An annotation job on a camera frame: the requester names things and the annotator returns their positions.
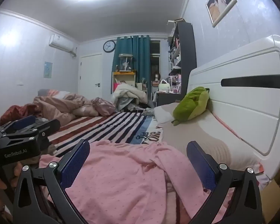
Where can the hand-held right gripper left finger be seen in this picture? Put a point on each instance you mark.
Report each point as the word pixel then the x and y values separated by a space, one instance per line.
pixel 75 163

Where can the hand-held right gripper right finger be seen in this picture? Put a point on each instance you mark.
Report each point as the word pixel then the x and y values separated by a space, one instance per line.
pixel 200 165

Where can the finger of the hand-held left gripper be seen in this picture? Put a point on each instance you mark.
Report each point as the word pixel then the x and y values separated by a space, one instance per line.
pixel 49 124
pixel 24 122

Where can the pink dotted garment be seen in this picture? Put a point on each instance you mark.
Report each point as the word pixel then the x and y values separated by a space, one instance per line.
pixel 121 182

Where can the pile of clothes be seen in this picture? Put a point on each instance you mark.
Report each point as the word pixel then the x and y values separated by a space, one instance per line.
pixel 128 95

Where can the person's left hand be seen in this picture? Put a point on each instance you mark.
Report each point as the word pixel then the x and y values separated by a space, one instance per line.
pixel 18 172

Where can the grey cloth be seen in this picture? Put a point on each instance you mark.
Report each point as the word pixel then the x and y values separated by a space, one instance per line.
pixel 40 120

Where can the red cloth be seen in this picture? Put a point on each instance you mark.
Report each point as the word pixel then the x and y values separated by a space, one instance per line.
pixel 11 113

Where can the beige pink duvet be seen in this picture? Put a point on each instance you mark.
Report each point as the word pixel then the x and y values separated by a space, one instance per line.
pixel 60 105

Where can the beige ribbed pillow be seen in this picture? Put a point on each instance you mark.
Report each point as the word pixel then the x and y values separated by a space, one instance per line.
pixel 200 133

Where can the striped blanket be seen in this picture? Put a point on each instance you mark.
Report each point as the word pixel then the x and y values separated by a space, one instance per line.
pixel 102 128

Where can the pink satin pillow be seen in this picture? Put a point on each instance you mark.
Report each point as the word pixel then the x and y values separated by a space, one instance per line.
pixel 102 107

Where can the green plush toy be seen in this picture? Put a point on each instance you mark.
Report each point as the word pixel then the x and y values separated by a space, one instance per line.
pixel 189 105

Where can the white door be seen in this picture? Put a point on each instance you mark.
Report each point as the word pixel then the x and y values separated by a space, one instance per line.
pixel 91 74

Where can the white headboard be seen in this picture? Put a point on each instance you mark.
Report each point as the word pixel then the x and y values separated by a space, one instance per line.
pixel 247 114

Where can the dark desk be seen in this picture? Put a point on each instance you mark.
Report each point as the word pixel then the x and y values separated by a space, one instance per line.
pixel 168 98

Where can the cardboard box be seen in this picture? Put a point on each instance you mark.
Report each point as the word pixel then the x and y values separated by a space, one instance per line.
pixel 273 198

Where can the white air conditioner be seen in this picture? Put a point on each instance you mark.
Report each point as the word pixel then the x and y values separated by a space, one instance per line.
pixel 61 43

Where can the white handbag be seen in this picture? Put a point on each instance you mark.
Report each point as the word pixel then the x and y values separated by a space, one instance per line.
pixel 163 86

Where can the yellow cabinet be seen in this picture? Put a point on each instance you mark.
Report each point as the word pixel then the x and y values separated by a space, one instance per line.
pixel 126 77

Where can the glass display case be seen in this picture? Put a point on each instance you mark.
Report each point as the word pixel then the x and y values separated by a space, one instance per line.
pixel 125 63

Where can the mannequin head with wig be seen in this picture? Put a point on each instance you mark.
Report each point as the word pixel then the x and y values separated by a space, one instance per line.
pixel 156 76

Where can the teal curtain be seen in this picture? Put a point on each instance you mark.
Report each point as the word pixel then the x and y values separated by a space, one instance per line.
pixel 140 58

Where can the window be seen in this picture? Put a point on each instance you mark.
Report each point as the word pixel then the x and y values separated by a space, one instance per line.
pixel 155 60

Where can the dark bookshelf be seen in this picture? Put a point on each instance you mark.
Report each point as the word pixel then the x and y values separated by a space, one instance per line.
pixel 187 46

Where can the light blue wall poster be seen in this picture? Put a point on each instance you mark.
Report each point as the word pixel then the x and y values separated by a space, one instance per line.
pixel 47 69

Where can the round wall clock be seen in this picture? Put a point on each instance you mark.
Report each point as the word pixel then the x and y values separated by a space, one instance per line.
pixel 109 46

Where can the framed wall picture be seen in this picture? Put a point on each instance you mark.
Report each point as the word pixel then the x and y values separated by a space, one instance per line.
pixel 220 2

